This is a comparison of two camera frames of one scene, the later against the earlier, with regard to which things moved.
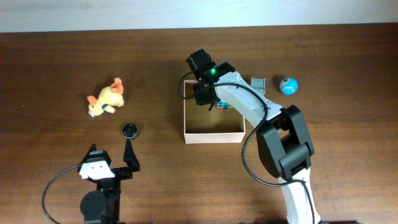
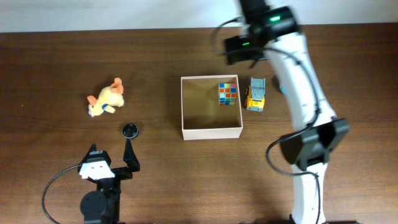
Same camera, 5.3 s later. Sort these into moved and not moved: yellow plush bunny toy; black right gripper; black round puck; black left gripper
Moved: black right gripper
Not moved: black round puck; yellow plush bunny toy; black left gripper
